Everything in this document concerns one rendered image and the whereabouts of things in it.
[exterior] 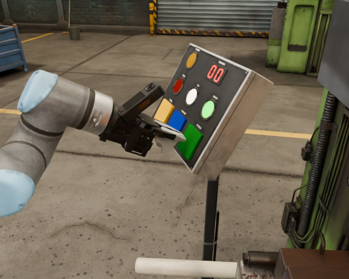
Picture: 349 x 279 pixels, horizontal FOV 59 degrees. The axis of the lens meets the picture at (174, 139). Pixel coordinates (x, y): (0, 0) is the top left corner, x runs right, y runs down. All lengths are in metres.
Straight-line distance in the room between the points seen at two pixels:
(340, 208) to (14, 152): 0.63
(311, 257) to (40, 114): 0.54
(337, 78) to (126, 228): 1.76
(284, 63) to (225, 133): 4.63
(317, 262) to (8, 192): 0.51
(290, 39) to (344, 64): 4.95
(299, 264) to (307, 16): 4.87
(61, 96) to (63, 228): 1.55
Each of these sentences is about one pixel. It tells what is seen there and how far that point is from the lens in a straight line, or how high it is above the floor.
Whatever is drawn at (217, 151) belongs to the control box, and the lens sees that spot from 0.76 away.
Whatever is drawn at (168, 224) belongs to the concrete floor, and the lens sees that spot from 2.02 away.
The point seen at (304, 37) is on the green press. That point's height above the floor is 0.55.
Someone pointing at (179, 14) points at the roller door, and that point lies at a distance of 8.47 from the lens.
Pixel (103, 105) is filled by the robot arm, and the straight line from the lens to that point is 0.66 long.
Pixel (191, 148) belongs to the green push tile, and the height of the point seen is 1.00.
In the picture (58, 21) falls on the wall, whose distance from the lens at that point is 9.68.
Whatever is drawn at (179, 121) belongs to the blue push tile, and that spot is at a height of 1.03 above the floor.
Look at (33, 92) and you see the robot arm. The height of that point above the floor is 1.20.
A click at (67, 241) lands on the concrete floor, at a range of 2.02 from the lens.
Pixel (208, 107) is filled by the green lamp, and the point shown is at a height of 1.09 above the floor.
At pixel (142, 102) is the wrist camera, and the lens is 0.69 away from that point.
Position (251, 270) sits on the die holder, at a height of 0.91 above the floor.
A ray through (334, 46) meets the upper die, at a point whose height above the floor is 1.32.
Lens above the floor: 1.39
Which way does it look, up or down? 28 degrees down
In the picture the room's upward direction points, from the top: straight up
